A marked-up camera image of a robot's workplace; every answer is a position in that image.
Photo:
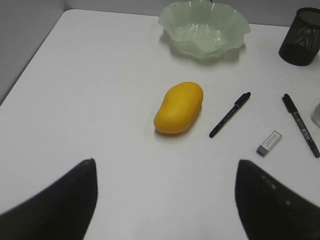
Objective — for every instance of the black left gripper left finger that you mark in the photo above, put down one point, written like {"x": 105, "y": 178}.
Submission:
{"x": 62, "y": 211}

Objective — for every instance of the clear water bottle green label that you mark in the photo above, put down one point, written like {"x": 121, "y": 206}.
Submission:
{"x": 315, "y": 116}

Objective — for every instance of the black mesh pen holder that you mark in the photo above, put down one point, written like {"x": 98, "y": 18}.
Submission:
{"x": 302, "y": 41}

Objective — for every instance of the grey white eraser left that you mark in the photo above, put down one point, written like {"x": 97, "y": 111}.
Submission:
{"x": 270, "y": 142}

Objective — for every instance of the pale green wavy glass plate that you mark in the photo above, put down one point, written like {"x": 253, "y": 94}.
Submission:
{"x": 202, "y": 28}

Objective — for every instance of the yellow mango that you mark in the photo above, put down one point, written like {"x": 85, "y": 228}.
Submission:
{"x": 180, "y": 108}

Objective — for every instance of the black marker pen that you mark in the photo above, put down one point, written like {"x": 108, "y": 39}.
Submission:
{"x": 292, "y": 109}
{"x": 237, "y": 105}

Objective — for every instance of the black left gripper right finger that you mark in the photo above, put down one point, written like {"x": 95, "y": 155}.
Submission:
{"x": 268, "y": 210}

